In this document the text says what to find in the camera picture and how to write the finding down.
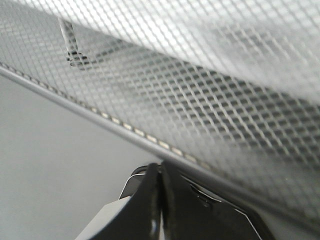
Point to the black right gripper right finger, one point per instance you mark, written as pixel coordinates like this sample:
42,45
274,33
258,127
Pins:
191,215

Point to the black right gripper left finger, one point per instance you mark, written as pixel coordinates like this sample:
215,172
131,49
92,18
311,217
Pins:
135,217

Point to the mesh tray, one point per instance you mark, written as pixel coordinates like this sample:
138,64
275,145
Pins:
231,85

